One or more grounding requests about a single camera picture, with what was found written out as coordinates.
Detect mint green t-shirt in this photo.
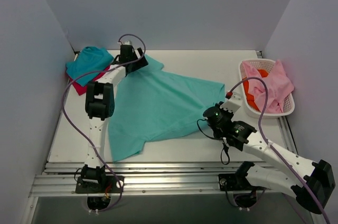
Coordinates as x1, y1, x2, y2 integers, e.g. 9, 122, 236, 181
108, 55, 225, 162

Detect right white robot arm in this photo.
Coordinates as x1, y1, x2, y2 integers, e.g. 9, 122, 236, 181
203, 104, 335, 214

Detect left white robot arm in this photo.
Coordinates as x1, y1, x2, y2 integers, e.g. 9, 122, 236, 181
81, 41, 148, 192

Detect folded teal t-shirt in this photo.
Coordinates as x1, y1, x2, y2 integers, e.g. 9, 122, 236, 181
66, 46, 114, 80

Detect folded red t-shirt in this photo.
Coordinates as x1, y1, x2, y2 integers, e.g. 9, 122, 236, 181
72, 66, 110, 96

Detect pink t-shirt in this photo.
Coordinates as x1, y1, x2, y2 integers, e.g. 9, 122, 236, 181
241, 60, 294, 114

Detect orange t-shirt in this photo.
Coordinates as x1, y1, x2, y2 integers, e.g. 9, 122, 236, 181
243, 66, 271, 111

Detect white plastic laundry basket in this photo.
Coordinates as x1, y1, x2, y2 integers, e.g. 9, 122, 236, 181
239, 59, 295, 119

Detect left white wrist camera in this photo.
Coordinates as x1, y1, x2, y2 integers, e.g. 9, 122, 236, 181
121, 40, 133, 46

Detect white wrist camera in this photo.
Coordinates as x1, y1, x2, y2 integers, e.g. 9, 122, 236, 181
220, 92, 242, 114
121, 40, 133, 46

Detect black looped cable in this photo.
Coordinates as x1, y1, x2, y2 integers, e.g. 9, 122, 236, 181
197, 118, 231, 165

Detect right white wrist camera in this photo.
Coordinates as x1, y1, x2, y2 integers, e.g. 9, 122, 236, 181
220, 92, 242, 114

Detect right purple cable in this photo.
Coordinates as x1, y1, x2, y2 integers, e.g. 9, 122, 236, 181
226, 77, 331, 224

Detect purple cable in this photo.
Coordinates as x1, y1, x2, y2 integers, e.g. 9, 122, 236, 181
226, 77, 331, 224
62, 34, 146, 190

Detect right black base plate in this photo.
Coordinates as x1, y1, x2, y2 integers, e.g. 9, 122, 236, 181
218, 173, 264, 192

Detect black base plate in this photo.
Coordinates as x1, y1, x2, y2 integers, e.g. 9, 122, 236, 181
75, 175, 125, 194
218, 173, 264, 192

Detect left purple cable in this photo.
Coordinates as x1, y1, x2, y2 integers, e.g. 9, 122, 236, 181
62, 34, 146, 190

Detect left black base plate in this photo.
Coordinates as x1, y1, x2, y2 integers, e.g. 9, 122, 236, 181
75, 175, 125, 194

